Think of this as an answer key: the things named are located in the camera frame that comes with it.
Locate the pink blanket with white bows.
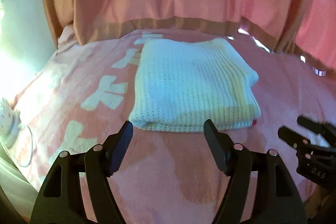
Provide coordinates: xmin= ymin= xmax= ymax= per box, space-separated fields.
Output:
xmin=15 ymin=29 xmax=335 ymax=223

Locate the white red black knit sweater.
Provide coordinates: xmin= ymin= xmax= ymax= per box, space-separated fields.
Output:
xmin=129 ymin=38 xmax=261 ymax=132

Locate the white cable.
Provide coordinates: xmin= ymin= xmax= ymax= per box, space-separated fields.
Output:
xmin=4 ymin=122 xmax=34 ymax=168

